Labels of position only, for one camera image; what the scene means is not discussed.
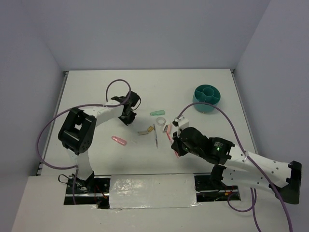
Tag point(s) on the grey eraser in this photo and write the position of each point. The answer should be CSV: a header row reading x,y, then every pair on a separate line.
x,y
145,132

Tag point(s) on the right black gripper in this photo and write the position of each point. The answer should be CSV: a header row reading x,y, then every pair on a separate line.
x,y
176,144

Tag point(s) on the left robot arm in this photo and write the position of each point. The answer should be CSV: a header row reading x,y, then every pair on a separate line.
x,y
77,132

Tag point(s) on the grey slim pen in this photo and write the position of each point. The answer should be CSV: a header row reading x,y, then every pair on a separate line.
x,y
155,135

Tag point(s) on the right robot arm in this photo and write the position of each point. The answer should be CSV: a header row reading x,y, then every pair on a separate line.
x,y
232,167

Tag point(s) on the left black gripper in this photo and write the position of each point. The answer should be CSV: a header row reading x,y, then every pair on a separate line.
x,y
129,121

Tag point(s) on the silver foil tape sheet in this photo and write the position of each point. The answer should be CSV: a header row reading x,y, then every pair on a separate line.
x,y
152,191

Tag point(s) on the clear tape roll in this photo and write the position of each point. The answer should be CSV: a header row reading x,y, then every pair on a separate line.
x,y
160,121

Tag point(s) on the pink correction tape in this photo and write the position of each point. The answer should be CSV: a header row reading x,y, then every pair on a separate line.
x,y
119,140

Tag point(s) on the red transparent pen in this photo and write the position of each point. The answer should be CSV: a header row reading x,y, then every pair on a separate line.
x,y
171,142

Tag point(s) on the teal round organizer container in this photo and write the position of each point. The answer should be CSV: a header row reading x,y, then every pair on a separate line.
x,y
208,94

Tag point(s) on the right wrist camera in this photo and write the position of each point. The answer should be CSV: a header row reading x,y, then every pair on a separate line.
x,y
181,123

